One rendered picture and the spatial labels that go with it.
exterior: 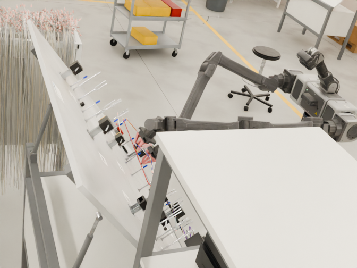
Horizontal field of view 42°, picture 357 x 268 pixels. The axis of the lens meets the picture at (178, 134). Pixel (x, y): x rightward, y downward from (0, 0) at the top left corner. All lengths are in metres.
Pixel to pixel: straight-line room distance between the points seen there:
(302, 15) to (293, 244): 7.61
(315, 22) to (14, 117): 6.16
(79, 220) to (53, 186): 0.29
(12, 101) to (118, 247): 1.03
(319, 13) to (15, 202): 5.88
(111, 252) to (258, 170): 1.29
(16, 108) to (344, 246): 2.15
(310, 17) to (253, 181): 7.27
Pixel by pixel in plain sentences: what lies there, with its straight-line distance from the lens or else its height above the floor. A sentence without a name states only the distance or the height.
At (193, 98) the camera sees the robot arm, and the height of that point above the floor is 1.36.
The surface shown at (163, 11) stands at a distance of 6.26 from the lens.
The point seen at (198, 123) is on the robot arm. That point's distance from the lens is 2.16.
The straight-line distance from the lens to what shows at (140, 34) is 6.34.
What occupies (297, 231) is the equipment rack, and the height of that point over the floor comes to 1.85.
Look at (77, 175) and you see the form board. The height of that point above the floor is 1.67.
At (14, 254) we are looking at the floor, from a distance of 3.33.
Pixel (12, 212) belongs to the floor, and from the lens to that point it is 3.62.
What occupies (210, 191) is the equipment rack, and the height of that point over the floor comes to 1.85.
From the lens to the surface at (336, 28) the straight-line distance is 8.16.
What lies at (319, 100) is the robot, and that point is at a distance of 2.53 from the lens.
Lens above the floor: 2.43
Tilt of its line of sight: 31 degrees down
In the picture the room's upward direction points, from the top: 13 degrees clockwise
